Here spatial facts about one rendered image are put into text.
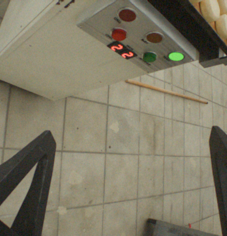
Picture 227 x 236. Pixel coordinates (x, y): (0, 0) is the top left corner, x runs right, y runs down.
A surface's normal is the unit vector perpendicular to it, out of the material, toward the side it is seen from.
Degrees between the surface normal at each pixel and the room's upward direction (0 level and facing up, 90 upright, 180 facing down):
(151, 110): 0
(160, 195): 0
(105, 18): 90
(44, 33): 90
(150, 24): 90
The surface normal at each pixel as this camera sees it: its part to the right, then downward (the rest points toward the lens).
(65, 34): -0.16, 0.95
